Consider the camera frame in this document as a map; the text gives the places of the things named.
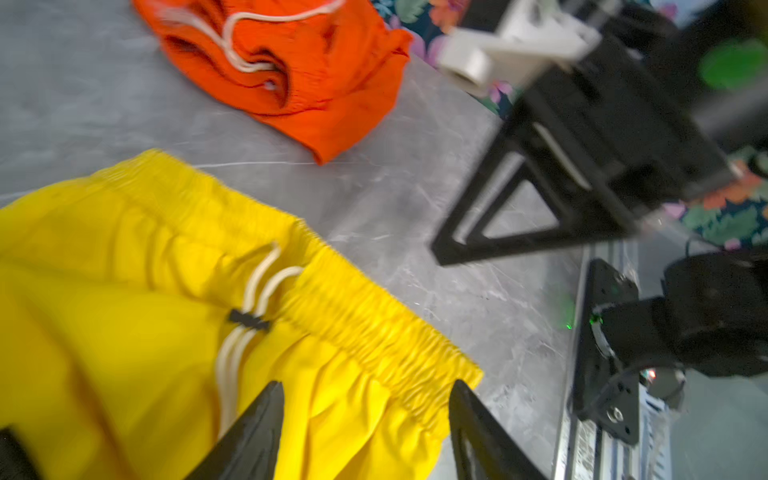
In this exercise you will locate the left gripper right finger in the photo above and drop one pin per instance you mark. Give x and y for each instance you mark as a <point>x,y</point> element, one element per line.
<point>482,449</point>

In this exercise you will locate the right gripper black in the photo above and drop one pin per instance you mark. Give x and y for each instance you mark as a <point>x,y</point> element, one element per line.
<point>632,146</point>

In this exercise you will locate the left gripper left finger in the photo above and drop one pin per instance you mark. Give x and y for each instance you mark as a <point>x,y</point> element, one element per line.
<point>249,448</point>

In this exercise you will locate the yellow shorts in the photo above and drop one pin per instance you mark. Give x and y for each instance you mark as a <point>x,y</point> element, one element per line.
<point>146,306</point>

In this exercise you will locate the orange shorts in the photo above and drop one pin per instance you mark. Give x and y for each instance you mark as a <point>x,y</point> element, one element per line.
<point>323,73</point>

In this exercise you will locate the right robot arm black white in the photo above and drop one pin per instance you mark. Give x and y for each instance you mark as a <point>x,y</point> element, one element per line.
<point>712,314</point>

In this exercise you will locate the aluminium mounting rail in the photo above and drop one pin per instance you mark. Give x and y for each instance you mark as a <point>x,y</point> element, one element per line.
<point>584,450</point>

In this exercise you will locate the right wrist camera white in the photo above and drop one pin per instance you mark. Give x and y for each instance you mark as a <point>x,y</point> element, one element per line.
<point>515,41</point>

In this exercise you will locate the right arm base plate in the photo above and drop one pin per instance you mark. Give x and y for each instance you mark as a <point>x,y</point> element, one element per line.
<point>601,392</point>

